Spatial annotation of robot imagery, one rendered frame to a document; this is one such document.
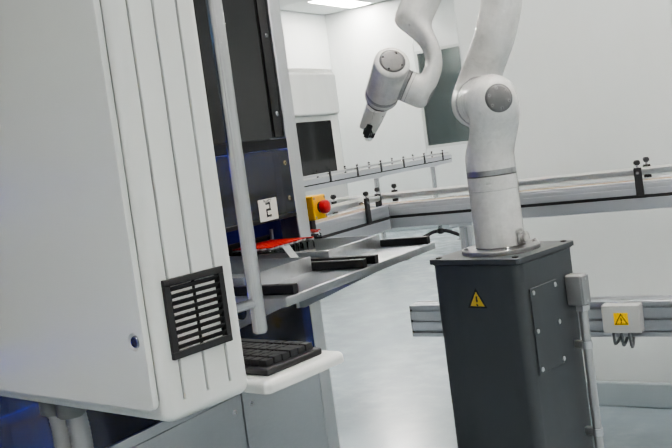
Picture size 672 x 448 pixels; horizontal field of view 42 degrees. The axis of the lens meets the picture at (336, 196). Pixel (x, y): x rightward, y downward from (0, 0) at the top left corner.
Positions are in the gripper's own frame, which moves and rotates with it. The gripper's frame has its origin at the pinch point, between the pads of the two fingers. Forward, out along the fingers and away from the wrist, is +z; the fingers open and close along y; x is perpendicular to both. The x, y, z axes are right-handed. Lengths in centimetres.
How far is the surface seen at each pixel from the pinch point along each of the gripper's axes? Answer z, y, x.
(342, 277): -19, 49, 9
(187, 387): -71, 93, -4
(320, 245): 28.4, 25.0, -0.9
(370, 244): 13.6, 25.0, 11.9
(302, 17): 708, -525, -185
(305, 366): -54, 79, 10
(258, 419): 32, 75, 3
